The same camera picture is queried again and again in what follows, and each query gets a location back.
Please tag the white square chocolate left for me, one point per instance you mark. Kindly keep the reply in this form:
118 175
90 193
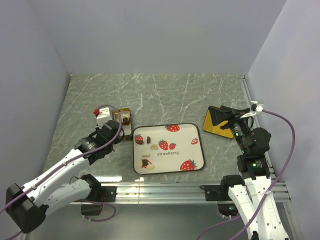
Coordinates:
145 154

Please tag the gold tin lid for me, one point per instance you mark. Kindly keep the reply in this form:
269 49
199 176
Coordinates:
216 130

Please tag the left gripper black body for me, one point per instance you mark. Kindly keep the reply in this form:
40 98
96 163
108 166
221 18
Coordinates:
116 131

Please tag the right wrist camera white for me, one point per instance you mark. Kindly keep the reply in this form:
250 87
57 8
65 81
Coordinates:
256 107

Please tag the green gold chocolate tin box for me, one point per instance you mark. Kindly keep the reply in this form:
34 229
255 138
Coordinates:
126 132

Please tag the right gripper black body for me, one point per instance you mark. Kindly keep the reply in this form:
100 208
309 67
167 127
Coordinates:
239 128

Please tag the white strawberry tray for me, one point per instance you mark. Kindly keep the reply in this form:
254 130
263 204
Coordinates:
179 148

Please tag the white round chocolate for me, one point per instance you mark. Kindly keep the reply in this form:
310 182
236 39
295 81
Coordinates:
140 163

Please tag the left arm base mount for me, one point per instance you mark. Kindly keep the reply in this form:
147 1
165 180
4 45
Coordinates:
105 197

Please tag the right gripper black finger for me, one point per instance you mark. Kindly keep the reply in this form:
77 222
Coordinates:
220 114
227 125

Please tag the white heart chocolate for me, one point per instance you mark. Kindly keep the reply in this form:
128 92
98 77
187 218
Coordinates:
154 147

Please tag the white oval chocolate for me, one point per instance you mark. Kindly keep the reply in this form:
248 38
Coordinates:
150 167

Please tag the dark chocolate lower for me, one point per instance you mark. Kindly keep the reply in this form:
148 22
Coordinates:
145 163

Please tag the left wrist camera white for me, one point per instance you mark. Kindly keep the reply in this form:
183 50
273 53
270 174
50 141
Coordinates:
103 115

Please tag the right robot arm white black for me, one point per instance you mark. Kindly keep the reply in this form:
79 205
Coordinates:
251 190

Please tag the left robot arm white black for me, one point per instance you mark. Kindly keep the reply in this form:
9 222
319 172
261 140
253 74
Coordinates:
30 204

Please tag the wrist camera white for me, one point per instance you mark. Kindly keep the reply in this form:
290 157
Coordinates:
103 115
256 107

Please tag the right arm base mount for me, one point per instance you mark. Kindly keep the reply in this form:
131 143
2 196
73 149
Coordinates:
214 193

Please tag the aluminium rail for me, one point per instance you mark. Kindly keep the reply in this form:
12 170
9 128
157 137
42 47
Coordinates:
160 192

